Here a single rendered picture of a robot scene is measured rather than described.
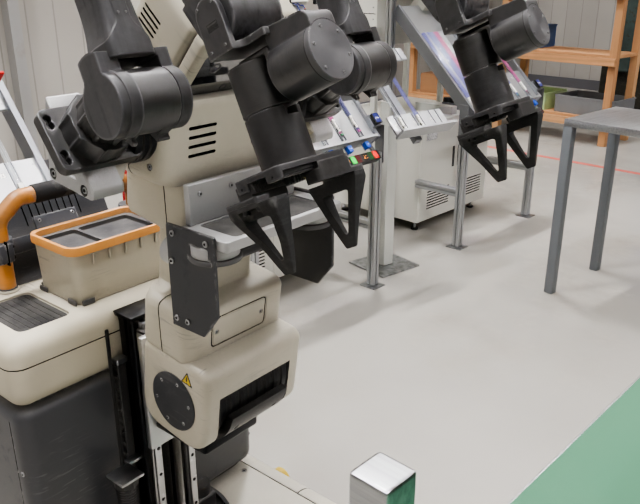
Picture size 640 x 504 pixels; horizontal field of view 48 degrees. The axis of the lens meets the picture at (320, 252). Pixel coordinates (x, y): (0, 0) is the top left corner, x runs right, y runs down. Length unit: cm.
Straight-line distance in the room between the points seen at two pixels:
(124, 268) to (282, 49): 81
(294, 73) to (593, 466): 45
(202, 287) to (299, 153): 38
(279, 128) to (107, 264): 75
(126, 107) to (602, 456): 61
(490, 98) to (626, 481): 55
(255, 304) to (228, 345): 8
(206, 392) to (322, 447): 121
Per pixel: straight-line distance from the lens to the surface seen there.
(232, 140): 110
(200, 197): 105
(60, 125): 97
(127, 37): 89
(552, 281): 347
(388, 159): 348
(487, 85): 105
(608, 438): 79
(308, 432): 240
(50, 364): 133
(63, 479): 145
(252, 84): 71
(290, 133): 70
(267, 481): 176
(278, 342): 124
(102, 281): 140
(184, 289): 107
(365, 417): 247
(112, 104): 85
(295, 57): 67
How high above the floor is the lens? 138
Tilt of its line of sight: 21 degrees down
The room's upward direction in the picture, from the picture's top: straight up
